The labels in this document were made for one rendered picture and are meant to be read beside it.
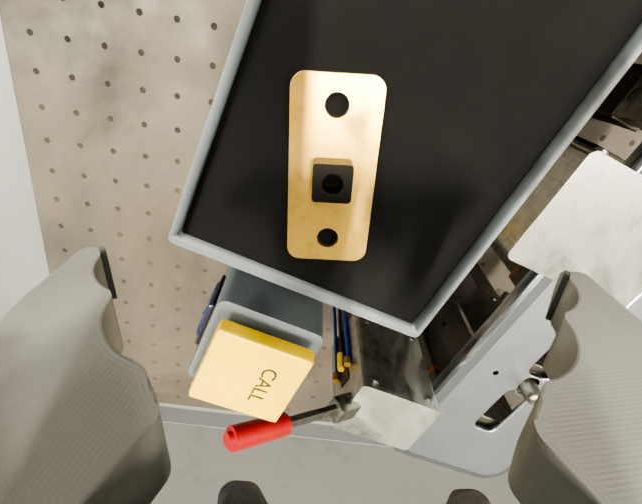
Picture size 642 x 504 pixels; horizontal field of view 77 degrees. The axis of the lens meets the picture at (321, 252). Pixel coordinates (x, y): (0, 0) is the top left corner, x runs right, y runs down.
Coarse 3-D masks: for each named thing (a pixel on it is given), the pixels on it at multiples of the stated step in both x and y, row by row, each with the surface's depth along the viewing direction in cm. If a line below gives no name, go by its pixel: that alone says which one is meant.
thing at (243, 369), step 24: (216, 336) 23; (240, 336) 23; (264, 336) 24; (216, 360) 23; (240, 360) 23; (264, 360) 23; (288, 360) 23; (312, 360) 24; (192, 384) 25; (216, 384) 24; (240, 384) 24; (264, 384) 24; (288, 384) 24; (240, 408) 25; (264, 408) 25
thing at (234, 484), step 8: (232, 480) 6; (240, 480) 6; (224, 488) 5; (232, 488) 5; (240, 488) 5; (248, 488) 5; (256, 488) 5; (224, 496) 5; (232, 496) 5; (240, 496) 5; (248, 496) 5; (256, 496) 5; (456, 496) 6; (464, 496) 6; (472, 496) 6; (480, 496) 6
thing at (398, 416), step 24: (336, 336) 51; (360, 336) 45; (384, 336) 47; (408, 336) 49; (336, 360) 47; (360, 360) 42; (384, 360) 43; (408, 360) 45; (336, 384) 45; (360, 384) 39; (384, 384) 40; (408, 384) 42; (384, 408) 40; (408, 408) 40; (432, 408) 40; (360, 432) 42; (384, 432) 42; (408, 432) 42
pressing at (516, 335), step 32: (640, 160) 34; (544, 288) 40; (512, 320) 42; (544, 320) 42; (480, 352) 44; (512, 352) 45; (544, 352) 45; (448, 384) 46; (480, 384) 47; (512, 384) 47; (448, 416) 50; (480, 416) 50; (512, 416) 50; (416, 448) 53; (448, 448) 53; (480, 448) 53; (512, 448) 53
